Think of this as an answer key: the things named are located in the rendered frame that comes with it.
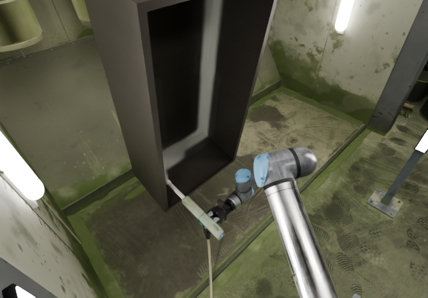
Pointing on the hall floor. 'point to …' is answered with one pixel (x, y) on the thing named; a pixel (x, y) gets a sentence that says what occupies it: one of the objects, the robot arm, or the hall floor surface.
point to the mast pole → (402, 176)
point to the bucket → (420, 88)
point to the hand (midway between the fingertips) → (204, 223)
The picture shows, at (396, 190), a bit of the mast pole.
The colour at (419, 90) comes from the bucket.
